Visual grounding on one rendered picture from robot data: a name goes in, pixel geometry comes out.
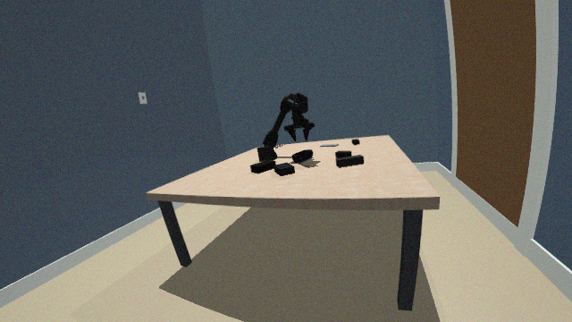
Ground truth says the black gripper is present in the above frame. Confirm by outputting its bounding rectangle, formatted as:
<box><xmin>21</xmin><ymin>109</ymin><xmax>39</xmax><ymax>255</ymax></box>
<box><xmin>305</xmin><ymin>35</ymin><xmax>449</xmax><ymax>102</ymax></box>
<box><xmin>284</xmin><ymin>114</ymin><xmax>315</xmax><ymax>141</ymax></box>

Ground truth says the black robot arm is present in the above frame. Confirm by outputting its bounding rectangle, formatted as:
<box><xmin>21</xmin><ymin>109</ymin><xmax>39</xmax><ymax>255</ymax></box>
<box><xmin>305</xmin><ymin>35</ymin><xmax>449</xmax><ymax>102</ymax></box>
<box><xmin>263</xmin><ymin>93</ymin><xmax>308</xmax><ymax>148</ymax></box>

